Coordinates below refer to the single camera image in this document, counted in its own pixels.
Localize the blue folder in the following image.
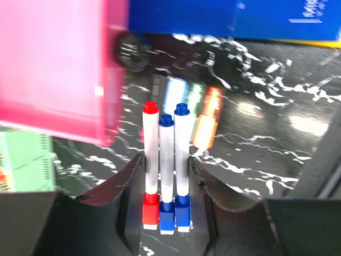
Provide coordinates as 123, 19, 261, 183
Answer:
129, 0, 340, 41

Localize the pink top drawer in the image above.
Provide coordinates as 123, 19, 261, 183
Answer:
1, 1, 129, 146

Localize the orange highlighter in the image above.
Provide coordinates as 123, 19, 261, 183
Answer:
192, 86, 223, 149

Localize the red whiteboard marker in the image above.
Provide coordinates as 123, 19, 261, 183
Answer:
142, 101, 160, 230

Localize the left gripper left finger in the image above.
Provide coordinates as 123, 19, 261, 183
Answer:
1, 154, 145, 255

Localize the green file organizer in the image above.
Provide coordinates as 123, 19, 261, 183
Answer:
1, 126, 55, 193

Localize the blue highlighter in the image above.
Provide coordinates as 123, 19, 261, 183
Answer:
163, 77, 188, 115

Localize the blue whiteboard marker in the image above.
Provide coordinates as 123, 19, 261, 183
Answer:
159, 114, 175, 235
174, 103, 191, 233

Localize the black marble desk mat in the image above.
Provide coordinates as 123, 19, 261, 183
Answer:
52, 34, 340, 255

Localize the green highlighter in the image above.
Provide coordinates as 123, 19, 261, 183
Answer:
186, 82, 206, 116

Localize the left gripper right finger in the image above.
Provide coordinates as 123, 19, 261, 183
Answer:
189, 157, 340, 255

